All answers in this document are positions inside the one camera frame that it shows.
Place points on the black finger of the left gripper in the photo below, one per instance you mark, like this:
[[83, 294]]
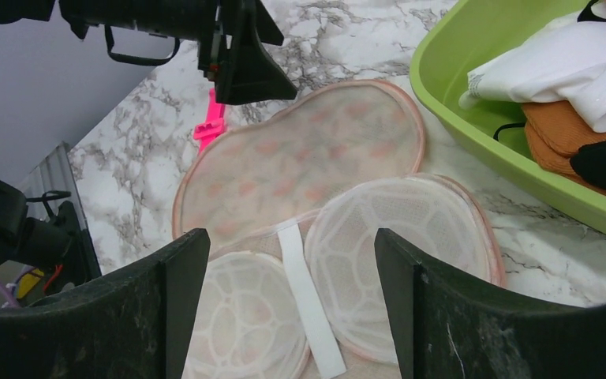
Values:
[[246, 72]]

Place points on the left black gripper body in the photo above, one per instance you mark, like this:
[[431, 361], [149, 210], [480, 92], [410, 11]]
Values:
[[179, 20]]

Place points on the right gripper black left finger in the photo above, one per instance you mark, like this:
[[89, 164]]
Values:
[[134, 322]]

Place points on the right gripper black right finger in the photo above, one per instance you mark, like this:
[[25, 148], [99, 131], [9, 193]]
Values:
[[446, 323]]

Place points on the floral mesh laundry bag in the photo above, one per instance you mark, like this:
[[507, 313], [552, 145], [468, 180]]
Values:
[[292, 206]]

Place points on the pink plastic clip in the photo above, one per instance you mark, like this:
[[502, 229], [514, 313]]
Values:
[[214, 124]]

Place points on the green plastic bin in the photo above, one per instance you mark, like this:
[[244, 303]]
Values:
[[470, 34]]

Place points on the orange and black items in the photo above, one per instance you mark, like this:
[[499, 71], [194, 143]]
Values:
[[561, 142]]

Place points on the crumpled white cloth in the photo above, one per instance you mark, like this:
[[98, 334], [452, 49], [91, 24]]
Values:
[[565, 60]]

